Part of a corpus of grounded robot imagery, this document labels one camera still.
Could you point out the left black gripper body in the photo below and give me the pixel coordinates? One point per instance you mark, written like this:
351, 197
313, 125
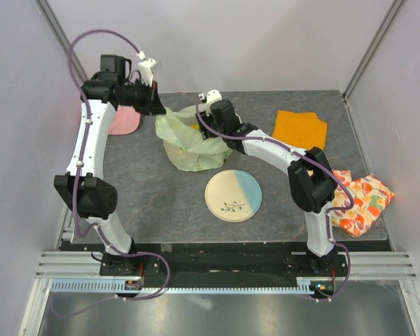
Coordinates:
139, 96

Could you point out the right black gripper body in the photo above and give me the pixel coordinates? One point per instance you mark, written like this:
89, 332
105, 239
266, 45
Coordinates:
209, 122

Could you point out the light green plastic bag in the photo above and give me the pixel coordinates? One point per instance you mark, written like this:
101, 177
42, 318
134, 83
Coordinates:
184, 146

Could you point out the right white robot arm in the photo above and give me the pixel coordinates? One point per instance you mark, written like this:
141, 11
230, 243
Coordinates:
310, 177

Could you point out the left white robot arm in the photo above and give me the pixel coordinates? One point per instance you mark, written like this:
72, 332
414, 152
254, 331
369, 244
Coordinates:
82, 187

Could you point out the pink cloth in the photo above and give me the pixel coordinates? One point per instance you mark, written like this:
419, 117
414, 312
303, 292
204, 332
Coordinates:
126, 121

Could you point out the cream and blue plate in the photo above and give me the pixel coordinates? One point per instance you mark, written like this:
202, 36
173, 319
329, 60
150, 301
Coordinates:
233, 196

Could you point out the orange folded cloth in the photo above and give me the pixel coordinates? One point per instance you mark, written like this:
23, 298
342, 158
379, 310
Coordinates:
302, 130

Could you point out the floral patterned cloth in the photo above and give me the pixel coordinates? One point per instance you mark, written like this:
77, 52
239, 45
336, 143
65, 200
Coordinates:
370, 196

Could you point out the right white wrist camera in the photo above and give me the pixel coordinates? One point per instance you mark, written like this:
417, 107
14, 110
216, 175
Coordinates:
211, 96

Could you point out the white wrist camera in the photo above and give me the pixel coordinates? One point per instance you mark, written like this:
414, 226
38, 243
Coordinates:
146, 66
211, 96

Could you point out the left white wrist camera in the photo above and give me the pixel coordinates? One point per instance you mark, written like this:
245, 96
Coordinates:
146, 66

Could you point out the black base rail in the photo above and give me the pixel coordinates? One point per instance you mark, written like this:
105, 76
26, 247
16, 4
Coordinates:
179, 261

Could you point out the white slotted cable duct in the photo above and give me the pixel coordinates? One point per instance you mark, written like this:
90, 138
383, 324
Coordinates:
123, 286

